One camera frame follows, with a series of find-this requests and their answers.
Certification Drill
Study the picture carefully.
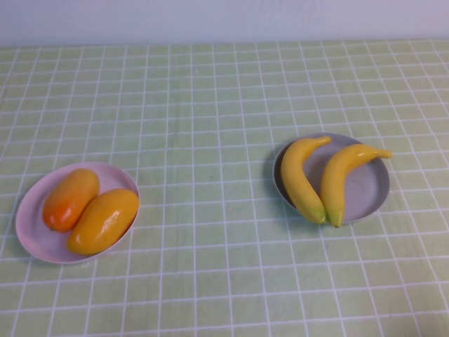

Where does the short curved yellow banana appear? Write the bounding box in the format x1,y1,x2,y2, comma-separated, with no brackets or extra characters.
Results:
280,136,333,225

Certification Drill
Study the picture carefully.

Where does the long yellow banana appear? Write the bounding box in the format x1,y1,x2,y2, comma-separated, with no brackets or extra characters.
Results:
319,143,393,229

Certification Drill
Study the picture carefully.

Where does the plain yellow mango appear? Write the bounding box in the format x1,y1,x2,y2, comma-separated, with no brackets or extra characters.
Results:
66,187,140,256

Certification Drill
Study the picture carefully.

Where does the orange-red blushed mango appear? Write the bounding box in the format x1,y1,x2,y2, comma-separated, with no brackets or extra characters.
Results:
42,168,101,233

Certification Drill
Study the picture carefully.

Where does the grey-blue round plate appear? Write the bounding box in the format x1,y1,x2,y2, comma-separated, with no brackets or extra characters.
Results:
273,132,391,225

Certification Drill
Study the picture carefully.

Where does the pink round plate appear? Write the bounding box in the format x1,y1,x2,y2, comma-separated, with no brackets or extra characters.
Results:
15,161,141,265

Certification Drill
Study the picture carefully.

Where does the green checked tablecloth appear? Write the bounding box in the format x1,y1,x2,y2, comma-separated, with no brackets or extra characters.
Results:
0,39,449,337

